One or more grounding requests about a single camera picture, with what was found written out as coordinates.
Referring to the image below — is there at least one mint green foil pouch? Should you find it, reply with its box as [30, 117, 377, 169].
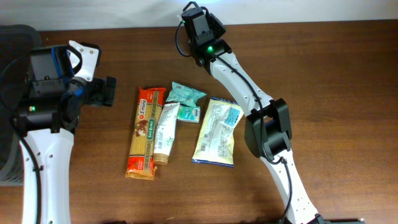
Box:
[166, 82, 206, 107]

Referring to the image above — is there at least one white shampoo tube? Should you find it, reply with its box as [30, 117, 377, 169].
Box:
[153, 103, 180, 165]

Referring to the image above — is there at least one orange spaghetti packet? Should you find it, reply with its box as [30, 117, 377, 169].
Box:
[126, 87, 166, 180]

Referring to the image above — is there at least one teal tissue pack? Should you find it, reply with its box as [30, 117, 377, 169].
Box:
[177, 105, 201, 123]

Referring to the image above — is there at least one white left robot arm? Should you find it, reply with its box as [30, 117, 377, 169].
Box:
[11, 40, 117, 223]

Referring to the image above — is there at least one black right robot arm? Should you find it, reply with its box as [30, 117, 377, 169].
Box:
[181, 1, 324, 223]

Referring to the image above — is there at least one grey plastic mesh basket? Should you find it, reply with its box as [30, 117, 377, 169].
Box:
[0, 24, 43, 187]

